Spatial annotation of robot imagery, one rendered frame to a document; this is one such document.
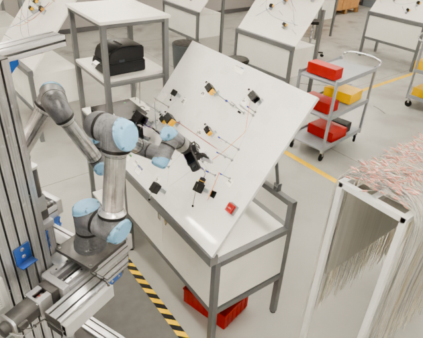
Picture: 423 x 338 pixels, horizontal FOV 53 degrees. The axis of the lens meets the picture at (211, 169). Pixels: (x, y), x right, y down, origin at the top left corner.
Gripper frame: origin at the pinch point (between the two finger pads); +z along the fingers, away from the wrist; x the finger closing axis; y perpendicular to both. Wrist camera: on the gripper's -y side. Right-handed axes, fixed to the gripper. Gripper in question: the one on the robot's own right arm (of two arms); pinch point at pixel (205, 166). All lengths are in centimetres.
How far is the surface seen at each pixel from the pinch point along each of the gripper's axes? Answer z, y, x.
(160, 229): 53, 9, 65
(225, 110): 20, 45, -14
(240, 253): 48, -31, 12
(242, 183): 22.3, -5.5, -10.1
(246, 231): 58, -16, 8
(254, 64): 301, 353, 4
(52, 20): 40, 306, 153
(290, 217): 67, -15, -19
